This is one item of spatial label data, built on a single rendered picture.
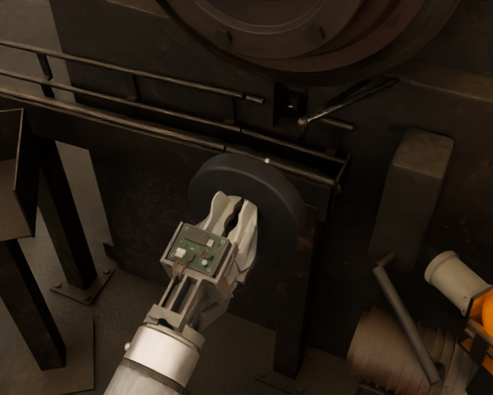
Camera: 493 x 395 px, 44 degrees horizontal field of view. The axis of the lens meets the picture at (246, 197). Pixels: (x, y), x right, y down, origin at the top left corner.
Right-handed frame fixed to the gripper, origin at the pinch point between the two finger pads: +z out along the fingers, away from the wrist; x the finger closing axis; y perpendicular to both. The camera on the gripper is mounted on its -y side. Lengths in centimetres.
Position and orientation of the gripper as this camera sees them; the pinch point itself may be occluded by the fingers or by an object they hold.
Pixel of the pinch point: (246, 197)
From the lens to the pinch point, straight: 77.2
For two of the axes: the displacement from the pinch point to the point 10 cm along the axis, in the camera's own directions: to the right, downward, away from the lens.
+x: -9.1, -3.2, 2.7
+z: 4.1, -8.3, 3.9
